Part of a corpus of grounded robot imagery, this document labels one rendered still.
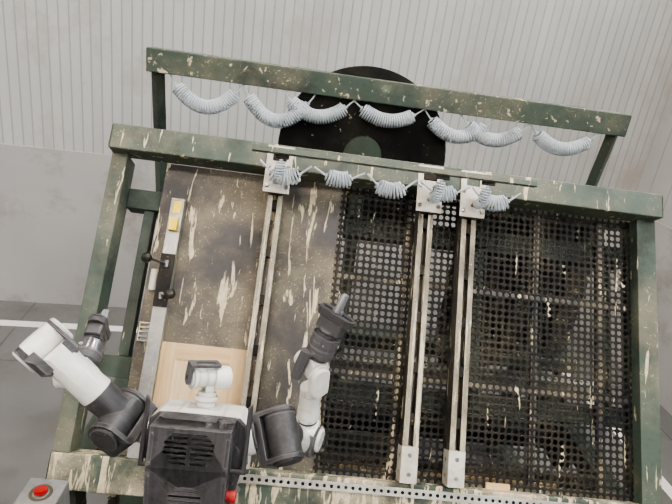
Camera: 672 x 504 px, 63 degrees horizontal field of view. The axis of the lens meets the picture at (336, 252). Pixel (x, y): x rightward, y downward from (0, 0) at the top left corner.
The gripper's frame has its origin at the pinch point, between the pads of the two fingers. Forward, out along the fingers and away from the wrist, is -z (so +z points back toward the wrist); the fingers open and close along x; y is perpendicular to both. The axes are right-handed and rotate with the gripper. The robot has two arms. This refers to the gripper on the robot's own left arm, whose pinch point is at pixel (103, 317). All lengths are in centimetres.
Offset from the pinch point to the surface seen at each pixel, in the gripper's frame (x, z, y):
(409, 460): 32, 24, 110
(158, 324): 13.9, -9.8, 14.1
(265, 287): 4, -25, 51
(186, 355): 21.2, -2.6, 25.4
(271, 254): -5, -33, 52
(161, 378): 26.1, 5.0, 17.9
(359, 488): 40, 33, 93
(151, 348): 18.7, -2.4, 13.1
